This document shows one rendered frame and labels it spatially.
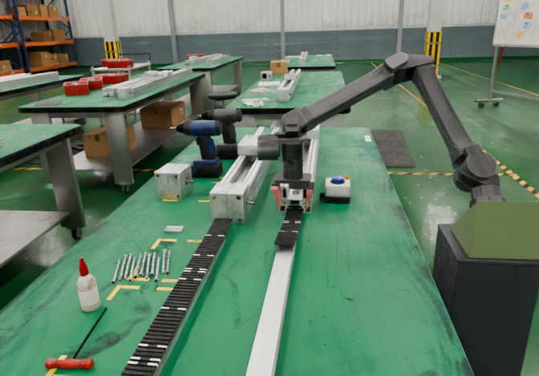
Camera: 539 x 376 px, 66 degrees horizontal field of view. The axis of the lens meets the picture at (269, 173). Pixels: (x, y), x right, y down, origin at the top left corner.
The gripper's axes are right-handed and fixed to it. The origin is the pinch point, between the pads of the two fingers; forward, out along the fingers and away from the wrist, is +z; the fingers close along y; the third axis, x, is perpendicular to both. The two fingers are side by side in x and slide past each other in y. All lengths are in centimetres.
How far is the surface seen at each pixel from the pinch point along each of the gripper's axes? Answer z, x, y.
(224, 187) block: -5.1, -0.7, 20.8
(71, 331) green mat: 4, 53, 38
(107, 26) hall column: -67, -985, 586
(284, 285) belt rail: 1.5, 38.0, -1.5
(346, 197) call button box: 2.4, -13.1, -15.7
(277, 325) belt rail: 1, 50, -2
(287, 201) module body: 0.8, -4.8, 2.2
